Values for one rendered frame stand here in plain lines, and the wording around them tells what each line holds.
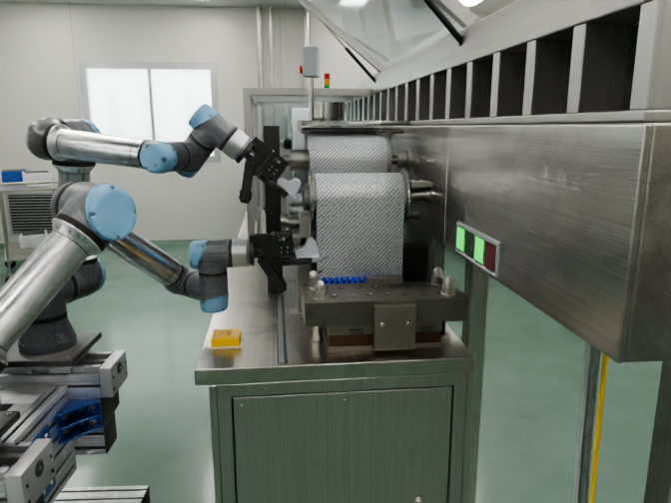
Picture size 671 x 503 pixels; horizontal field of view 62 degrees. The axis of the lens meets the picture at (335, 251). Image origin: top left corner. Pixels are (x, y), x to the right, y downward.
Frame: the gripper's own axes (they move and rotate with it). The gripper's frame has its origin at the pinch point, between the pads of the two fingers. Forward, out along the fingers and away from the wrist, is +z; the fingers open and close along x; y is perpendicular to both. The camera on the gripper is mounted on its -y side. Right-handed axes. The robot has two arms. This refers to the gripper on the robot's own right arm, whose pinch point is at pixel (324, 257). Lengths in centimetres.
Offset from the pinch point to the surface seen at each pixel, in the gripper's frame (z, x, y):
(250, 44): -38, 556, 130
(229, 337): -25.1, -13.1, -16.6
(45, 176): -228, 408, -10
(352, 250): 7.7, -0.3, 2.2
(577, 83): 31, -67, 41
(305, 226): -4.8, 7.1, 7.7
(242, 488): -22, -26, -50
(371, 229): 12.8, -0.2, 7.8
